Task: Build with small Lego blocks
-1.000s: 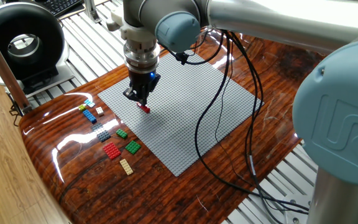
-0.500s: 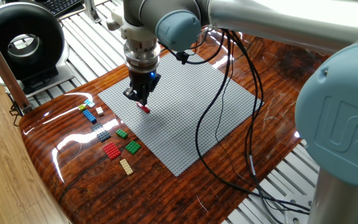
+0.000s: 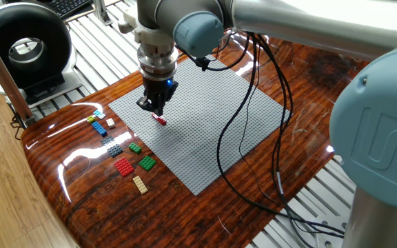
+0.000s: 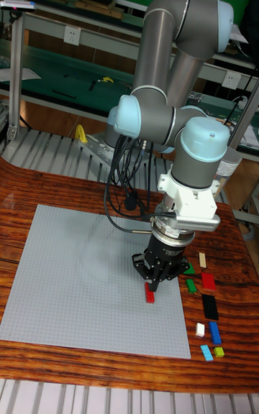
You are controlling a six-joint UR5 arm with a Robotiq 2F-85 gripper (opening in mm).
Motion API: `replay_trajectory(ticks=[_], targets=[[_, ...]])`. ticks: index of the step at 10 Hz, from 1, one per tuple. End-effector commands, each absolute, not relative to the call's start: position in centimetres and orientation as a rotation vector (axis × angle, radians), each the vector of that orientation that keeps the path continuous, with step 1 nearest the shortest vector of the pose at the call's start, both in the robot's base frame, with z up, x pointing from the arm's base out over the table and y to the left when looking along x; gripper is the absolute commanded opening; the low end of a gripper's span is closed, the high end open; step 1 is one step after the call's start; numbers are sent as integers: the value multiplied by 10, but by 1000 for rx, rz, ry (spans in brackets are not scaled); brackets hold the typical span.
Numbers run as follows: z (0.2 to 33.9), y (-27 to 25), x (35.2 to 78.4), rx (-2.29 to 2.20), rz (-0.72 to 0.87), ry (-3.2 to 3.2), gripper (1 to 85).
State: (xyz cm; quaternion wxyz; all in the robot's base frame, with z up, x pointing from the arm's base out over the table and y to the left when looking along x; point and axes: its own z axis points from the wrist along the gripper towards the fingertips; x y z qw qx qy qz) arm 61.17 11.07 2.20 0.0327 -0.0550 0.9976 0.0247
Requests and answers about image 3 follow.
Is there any grey Lego baseplate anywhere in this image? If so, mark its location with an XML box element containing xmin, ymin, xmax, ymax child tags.
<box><xmin>108</xmin><ymin>56</ymin><xmax>292</xmax><ymax>196</ymax></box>

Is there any black power cord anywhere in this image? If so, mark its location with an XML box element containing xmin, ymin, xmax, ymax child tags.
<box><xmin>10</xmin><ymin>103</ymin><xmax>27</xmax><ymax>141</ymax></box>

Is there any tan Lego plate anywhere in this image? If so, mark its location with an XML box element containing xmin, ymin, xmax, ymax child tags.
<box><xmin>132</xmin><ymin>174</ymin><xmax>149</xmax><ymax>195</ymax></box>

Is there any aluminium mounting plate with bolts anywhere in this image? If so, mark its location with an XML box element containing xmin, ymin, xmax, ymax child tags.
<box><xmin>314</xmin><ymin>215</ymin><xmax>349</xmax><ymax>248</ymax></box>

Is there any red long Lego brick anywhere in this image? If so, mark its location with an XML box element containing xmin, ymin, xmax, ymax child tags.
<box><xmin>151</xmin><ymin>112</ymin><xmax>167</xmax><ymax>127</ymax></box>

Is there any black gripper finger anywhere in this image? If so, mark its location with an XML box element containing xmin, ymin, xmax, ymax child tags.
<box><xmin>161</xmin><ymin>79</ymin><xmax>180</xmax><ymax>115</ymax></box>
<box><xmin>135</xmin><ymin>94</ymin><xmax>161</xmax><ymax>118</ymax></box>

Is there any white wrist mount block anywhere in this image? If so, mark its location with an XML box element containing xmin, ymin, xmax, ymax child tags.
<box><xmin>117</xmin><ymin>6</ymin><xmax>179</xmax><ymax>48</ymax></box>

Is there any red square Lego plate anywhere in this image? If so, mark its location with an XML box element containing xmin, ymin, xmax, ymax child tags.
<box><xmin>113</xmin><ymin>156</ymin><xmax>136</xmax><ymax>178</ymax></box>

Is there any blue Lego brick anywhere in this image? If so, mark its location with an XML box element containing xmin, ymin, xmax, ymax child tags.
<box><xmin>91</xmin><ymin>121</ymin><xmax>108</xmax><ymax>138</ymax></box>

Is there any aluminium profile bracket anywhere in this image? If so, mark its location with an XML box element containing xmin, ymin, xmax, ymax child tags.
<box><xmin>92</xmin><ymin>0</ymin><xmax>113</xmax><ymax>27</ymax></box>

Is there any dark grey Lego plate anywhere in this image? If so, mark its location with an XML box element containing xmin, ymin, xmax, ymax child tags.
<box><xmin>101</xmin><ymin>135</ymin><xmax>124</xmax><ymax>158</ymax></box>

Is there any thin black cable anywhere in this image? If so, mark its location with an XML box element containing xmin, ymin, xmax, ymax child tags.
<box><xmin>238</xmin><ymin>48</ymin><xmax>291</xmax><ymax>214</ymax></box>

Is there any green square Lego plate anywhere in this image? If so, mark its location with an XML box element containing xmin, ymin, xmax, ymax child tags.
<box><xmin>138</xmin><ymin>154</ymin><xmax>157</xmax><ymax>172</ymax></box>

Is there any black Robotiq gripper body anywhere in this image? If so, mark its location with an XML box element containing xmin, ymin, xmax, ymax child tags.
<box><xmin>142</xmin><ymin>76</ymin><xmax>178</xmax><ymax>112</ymax></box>

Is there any black keyboard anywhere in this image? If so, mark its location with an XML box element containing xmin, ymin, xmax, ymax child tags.
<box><xmin>43</xmin><ymin>0</ymin><xmax>94</xmax><ymax>20</ymax></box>

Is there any black cable with moulded plug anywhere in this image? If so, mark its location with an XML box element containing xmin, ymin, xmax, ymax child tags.
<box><xmin>176</xmin><ymin>32</ymin><xmax>251</xmax><ymax>72</ymax></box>

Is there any thick black cable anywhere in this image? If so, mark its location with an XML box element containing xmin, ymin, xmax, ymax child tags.
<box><xmin>216</xmin><ymin>33</ymin><xmax>346</xmax><ymax>238</ymax></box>

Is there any glossy wood-grain mat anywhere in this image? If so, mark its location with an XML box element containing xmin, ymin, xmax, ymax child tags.
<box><xmin>21</xmin><ymin>30</ymin><xmax>370</xmax><ymax>248</ymax></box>

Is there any brown wooden pole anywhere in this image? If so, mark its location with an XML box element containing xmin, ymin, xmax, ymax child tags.
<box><xmin>0</xmin><ymin>20</ymin><xmax>36</xmax><ymax>127</ymax></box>

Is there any black cable with grey sleeve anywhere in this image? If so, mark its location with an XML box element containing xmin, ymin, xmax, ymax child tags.
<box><xmin>255</xmin><ymin>33</ymin><xmax>346</xmax><ymax>239</ymax></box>

